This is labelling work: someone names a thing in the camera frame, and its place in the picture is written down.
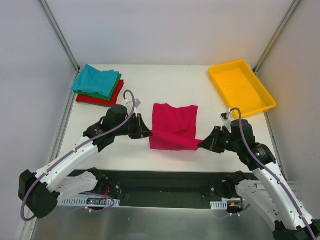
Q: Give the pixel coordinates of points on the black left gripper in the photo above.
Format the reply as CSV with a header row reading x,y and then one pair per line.
x,y
137,125

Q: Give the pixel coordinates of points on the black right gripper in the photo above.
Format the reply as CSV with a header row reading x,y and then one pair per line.
x,y
219,139

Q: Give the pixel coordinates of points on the pink t shirt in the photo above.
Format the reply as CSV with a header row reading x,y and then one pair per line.
x,y
174,129

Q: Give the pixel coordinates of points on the yellow plastic tray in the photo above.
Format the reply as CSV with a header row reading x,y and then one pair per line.
x,y
239,87

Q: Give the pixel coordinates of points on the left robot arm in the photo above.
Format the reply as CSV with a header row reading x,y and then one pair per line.
x,y
41,191

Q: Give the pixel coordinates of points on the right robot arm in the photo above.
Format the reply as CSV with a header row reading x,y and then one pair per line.
x,y
280,208

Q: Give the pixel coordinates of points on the folded red t shirt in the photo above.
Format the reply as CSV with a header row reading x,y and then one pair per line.
x,y
81,98

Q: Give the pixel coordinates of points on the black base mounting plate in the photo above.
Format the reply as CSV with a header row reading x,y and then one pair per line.
x,y
198,198

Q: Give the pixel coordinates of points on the folded green t shirt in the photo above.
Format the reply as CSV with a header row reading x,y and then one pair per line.
x,y
101,85

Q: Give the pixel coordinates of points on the folded teal t shirt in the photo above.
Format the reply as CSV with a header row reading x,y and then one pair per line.
x,y
90,71

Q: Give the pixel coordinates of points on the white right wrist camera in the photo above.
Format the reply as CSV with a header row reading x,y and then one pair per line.
x,y
227,117

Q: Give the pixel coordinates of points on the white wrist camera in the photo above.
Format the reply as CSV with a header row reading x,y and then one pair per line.
x,y
227,117
130,103

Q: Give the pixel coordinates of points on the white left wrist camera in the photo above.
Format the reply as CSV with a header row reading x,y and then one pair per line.
x,y
130,103

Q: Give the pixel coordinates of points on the white slotted cable duct right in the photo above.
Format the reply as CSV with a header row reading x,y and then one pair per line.
x,y
219,205

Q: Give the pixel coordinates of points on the white slotted cable duct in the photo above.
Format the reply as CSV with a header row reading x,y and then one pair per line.
x,y
89,201
219,205

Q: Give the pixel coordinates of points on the aluminium right side rail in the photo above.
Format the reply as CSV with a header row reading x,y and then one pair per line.
x,y
273,123

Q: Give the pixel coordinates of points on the aluminium left side rail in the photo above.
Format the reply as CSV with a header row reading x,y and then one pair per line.
x,y
62,126

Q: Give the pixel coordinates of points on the white slotted cable duct left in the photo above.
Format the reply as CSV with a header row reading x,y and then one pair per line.
x,y
89,201

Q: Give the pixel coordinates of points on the aluminium corner post left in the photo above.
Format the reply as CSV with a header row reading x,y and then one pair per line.
x,y
59,34

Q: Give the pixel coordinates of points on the aluminium corner post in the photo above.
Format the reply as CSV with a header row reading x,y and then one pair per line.
x,y
59,34
277,34

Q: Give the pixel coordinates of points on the aluminium corner post right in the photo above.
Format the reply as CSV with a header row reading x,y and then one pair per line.
x,y
277,34

